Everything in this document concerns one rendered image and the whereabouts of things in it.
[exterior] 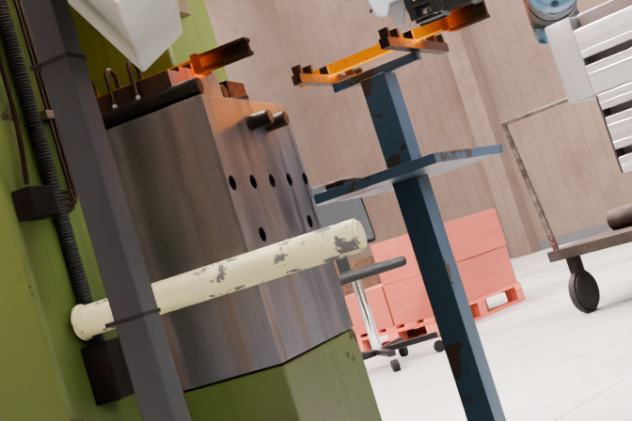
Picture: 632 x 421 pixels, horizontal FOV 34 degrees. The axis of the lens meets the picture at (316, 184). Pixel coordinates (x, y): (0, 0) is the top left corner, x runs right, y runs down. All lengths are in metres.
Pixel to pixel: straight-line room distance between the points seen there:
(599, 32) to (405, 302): 5.37
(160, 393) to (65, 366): 0.30
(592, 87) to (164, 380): 0.58
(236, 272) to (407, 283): 5.05
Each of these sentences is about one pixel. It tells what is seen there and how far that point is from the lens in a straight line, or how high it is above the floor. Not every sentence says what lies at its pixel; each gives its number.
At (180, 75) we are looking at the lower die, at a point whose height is 0.97.
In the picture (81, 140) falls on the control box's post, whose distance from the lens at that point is 1.27.
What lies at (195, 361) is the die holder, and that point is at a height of 0.51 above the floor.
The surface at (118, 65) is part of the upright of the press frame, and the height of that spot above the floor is 1.11.
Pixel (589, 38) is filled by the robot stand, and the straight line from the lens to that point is 1.17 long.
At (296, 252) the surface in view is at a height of 0.62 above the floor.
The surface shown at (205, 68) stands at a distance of 1.84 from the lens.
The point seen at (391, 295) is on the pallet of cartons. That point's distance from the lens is 6.53.
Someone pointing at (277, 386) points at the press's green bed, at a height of 0.44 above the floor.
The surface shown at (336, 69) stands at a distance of 2.28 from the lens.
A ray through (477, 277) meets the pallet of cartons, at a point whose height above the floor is 0.25.
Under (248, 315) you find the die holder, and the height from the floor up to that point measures 0.56.
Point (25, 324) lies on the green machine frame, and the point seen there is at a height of 0.64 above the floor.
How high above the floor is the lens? 0.59
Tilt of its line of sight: 5 degrees up
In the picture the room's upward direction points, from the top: 17 degrees counter-clockwise
